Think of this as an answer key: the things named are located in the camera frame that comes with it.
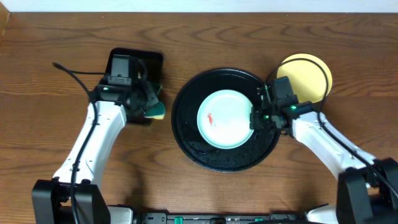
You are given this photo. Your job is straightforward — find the green and yellow sponge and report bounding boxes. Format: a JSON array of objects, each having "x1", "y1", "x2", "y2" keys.
[{"x1": 144, "y1": 83, "x2": 165, "y2": 120}]

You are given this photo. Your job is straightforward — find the yellow plate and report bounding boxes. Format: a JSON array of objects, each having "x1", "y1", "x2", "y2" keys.
[{"x1": 277, "y1": 54, "x2": 333, "y2": 103}]

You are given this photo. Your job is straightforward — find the white plate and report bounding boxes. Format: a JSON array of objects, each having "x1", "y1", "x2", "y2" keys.
[{"x1": 197, "y1": 90, "x2": 254, "y2": 149}]

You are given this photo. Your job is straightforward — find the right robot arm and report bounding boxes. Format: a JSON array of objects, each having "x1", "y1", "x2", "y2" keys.
[{"x1": 250, "y1": 86, "x2": 397, "y2": 224}]

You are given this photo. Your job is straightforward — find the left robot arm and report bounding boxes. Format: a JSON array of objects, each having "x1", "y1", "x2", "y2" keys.
[{"x1": 32, "y1": 77, "x2": 162, "y2": 223}]

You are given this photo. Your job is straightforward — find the black rectangular water tray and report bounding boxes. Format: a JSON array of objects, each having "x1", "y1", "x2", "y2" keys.
[{"x1": 99, "y1": 48, "x2": 163, "y2": 125}]

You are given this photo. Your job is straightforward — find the round black serving tray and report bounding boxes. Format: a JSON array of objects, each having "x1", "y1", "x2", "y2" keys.
[{"x1": 171, "y1": 68, "x2": 280, "y2": 172}]

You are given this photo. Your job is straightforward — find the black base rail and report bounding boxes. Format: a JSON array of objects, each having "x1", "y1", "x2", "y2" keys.
[{"x1": 105, "y1": 205, "x2": 340, "y2": 224}]

